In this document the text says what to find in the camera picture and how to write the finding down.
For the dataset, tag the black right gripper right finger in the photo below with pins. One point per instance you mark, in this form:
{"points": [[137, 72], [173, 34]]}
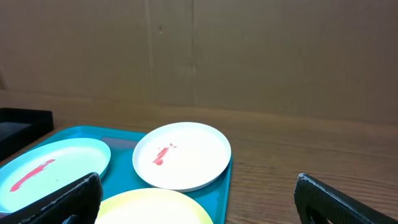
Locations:
{"points": [[318, 203]]}

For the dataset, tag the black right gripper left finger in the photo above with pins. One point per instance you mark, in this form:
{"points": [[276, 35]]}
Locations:
{"points": [[77, 202]]}

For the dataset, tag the light blue plate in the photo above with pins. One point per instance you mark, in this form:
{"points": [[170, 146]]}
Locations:
{"points": [[46, 169]]}

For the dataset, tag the yellow plate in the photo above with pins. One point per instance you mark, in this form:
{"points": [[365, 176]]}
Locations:
{"points": [[152, 206]]}

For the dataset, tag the white plate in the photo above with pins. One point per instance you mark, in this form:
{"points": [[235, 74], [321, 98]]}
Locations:
{"points": [[184, 156]]}

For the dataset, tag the teal plastic tray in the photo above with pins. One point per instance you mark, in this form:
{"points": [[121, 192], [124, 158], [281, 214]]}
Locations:
{"points": [[121, 176]]}

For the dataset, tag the black rectangular tray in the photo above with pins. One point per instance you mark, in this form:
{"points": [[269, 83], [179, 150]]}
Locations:
{"points": [[20, 127]]}

